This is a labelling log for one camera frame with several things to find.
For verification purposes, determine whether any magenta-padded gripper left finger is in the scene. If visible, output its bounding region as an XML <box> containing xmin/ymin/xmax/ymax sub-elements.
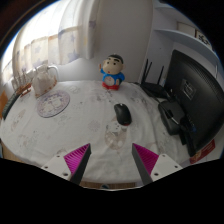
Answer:
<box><xmin>41</xmin><ymin>143</ymin><xmax>92</xmax><ymax>186</ymax></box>

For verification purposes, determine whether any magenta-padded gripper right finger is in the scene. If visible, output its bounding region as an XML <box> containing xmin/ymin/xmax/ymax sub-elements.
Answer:
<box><xmin>131</xmin><ymin>142</ymin><xmax>184</xmax><ymax>186</ymax></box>

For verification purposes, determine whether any black computer mouse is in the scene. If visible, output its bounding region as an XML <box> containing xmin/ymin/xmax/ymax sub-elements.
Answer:
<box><xmin>113</xmin><ymin>102</ymin><xmax>133</xmax><ymax>127</ymax></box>

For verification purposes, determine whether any round purple printed mouse pad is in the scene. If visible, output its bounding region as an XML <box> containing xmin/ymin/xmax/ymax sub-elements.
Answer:
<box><xmin>35</xmin><ymin>89</ymin><xmax>71</xmax><ymax>119</ymax></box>

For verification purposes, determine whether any white printed tablecloth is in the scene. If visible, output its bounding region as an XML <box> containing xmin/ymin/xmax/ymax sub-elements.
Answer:
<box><xmin>0</xmin><ymin>79</ymin><xmax>193</xmax><ymax>184</ymax></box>

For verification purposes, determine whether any red flat packet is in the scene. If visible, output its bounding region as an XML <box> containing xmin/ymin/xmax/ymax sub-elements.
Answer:
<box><xmin>189</xmin><ymin>139</ymin><xmax>216</xmax><ymax>164</ymax></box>

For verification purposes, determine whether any black router with antennas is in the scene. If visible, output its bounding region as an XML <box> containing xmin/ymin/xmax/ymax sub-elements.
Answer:
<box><xmin>139</xmin><ymin>59</ymin><xmax>171</xmax><ymax>99</ymax></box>

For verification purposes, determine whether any black computer monitor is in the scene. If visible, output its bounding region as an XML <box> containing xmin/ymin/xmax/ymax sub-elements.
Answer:
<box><xmin>163</xmin><ymin>49</ymin><xmax>224</xmax><ymax>158</ymax></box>

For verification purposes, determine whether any dark keyboard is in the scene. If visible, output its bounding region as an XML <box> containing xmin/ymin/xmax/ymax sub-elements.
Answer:
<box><xmin>1</xmin><ymin>91</ymin><xmax>21</xmax><ymax>121</ymax></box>

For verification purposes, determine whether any wooden model sailing ship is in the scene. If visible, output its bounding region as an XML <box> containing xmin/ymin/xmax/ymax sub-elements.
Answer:
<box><xmin>13</xmin><ymin>74</ymin><xmax>33</xmax><ymax>96</ymax></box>

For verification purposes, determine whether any orange board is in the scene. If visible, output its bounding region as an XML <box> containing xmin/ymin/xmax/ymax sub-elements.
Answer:
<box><xmin>0</xmin><ymin>90</ymin><xmax>8</xmax><ymax>114</ymax></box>

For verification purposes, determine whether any cartoon boy figurine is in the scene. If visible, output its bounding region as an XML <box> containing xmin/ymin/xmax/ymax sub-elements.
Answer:
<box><xmin>99</xmin><ymin>53</ymin><xmax>126</xmax><ymax>91</ymax></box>

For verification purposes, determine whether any white star-print curtain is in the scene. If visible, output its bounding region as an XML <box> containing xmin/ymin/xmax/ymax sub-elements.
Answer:
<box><xmin>1</xmin><ymin>0</ymin><xmax>101</xmax><ymax>85</ymax></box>

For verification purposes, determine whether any white wall shelf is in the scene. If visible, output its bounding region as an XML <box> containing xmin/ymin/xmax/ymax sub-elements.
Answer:
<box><xmin>153</xmin><ymin>3</ymin><xmax>219</xmax><ymax>64</ymax></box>

